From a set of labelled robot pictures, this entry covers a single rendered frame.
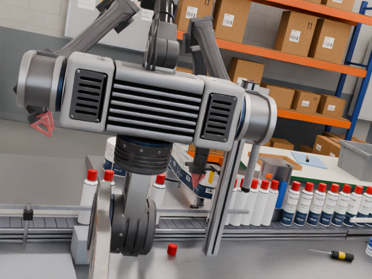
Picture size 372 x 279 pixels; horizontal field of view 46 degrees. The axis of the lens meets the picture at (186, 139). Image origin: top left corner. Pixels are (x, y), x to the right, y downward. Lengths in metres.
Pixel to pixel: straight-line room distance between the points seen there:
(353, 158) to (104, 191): 2.84
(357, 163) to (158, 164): 2.74
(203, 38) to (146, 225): 0.65
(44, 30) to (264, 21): 2.97
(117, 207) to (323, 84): 6.02
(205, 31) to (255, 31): 4.93
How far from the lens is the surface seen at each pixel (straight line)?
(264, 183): 1.88
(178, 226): 1.76
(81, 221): 1.64
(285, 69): 6.60
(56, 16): 6.02
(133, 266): 1.54
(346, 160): 3.75
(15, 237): 1.60
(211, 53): 1.38
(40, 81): 0.96
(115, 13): 1.34
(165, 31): 1.02
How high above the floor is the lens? 1.63
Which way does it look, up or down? 14 degrees down
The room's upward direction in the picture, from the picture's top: 12 degrees clockwise
